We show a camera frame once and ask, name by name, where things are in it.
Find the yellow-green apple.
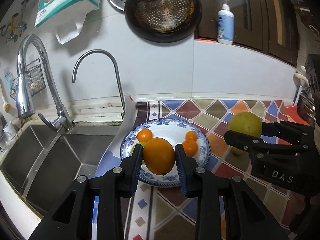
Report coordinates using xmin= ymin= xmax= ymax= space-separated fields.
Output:
xmin=228 ymin=112 xmax=263 ymax=138

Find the small tangerine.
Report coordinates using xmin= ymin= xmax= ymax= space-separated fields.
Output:
xmin=182 ymin=140 xmax=199 ymax=157
xmin=137 ymin=129 xmax=153 ymax=142
xmin=185 ymin=131 xmax=197 ymax=141

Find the large bright orange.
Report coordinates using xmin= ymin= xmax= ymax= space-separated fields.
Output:
xmin=143 ymin=138 xmax=175 ymax=175

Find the small yellow fruit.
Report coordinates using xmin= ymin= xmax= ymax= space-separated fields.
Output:
xmin=232 ymin=147 xmax=243 ymax=155

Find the chrome kitchen faucet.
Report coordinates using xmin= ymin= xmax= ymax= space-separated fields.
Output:
xmin=15 ymin=34 xmax=74 ymax=132

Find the stainless steel sink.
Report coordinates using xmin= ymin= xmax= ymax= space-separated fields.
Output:
xmin=1 ymin=125 xmax=119 ymax=217

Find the blue white patterned plate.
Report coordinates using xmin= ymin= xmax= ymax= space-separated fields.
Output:
xmin=120 ymin=118 xmax=210 ymax=187

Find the thin gooseneck water tap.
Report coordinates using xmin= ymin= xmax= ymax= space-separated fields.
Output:
xmin=71 ymin=49 xmax=126 ymax=116

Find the white blue lotion bottle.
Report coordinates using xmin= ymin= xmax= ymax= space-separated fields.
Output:
xmin=217 ymin=0 xmax=234 ymax=45

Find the black frying pan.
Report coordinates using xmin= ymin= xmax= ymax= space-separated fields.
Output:
xmin=124 ymin=0 xmax=202 ymax=43

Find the teal paper towel pack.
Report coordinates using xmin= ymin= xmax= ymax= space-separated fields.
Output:
xmin=35 ymin=0 xmax=100 ymax=44

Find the dark wooden window frame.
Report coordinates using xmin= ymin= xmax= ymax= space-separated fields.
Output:
xmin=195 ymin=0 xmax=299 ymax=66

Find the black wire sponge basket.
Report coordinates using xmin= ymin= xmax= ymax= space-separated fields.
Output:
xmin=10 ymin=59 xmax=46 ymax=101

